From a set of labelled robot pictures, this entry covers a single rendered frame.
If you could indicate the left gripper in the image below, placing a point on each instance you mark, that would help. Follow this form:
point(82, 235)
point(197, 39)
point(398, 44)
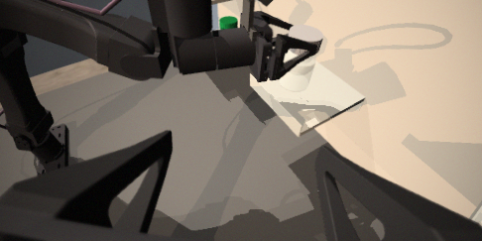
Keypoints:
point(241, 47)

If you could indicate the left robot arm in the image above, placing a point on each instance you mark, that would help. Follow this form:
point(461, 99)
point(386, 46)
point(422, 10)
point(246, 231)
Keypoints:
point(126, 46)

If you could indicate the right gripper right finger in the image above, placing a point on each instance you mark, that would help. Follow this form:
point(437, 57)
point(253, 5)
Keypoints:
point(405, 215)

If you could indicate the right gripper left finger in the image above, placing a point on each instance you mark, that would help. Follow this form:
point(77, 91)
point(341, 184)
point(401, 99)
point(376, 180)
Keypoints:
point(83, 192)

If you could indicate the large beige wall panel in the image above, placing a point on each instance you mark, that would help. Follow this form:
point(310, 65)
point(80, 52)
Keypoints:
point(419, 65)

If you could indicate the white bottle with grey cap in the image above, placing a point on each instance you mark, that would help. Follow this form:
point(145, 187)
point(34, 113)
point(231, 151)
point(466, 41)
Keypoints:
point(298, 78)

